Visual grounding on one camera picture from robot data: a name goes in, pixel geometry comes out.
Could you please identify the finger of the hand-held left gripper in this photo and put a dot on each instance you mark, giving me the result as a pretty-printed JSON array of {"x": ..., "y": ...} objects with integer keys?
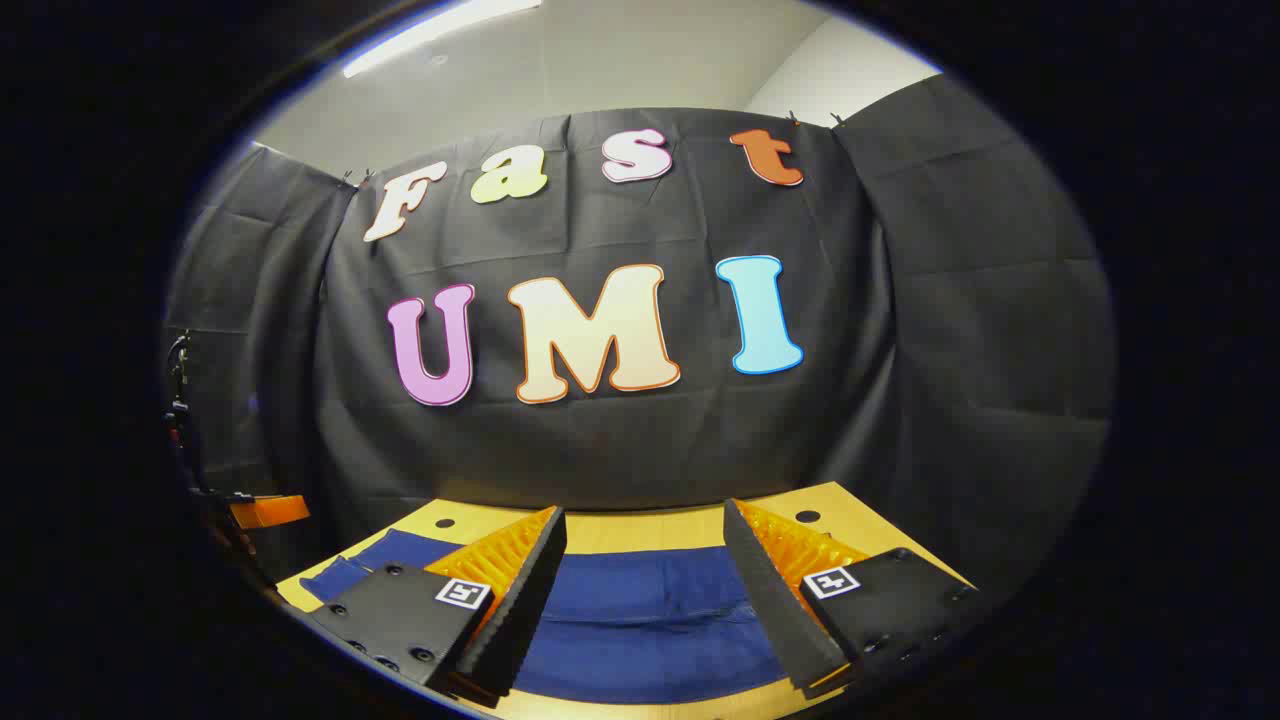
[{"x": 270, "y": 512}]

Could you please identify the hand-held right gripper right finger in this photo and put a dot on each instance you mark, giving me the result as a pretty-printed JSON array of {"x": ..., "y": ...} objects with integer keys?
[{"x": 775, "y": 610}]

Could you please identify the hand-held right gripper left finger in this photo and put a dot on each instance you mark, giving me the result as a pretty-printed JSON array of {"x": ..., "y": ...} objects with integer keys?
[{"x": 520, "y": 610}]

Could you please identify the blue jeans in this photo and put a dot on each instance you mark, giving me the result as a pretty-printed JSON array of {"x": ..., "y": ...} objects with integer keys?
[{"x": 640, "y": 620}]

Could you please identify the black backdrop cloth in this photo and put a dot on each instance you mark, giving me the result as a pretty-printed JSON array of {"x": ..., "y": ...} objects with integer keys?
[{"x": 620, "y": 440}]

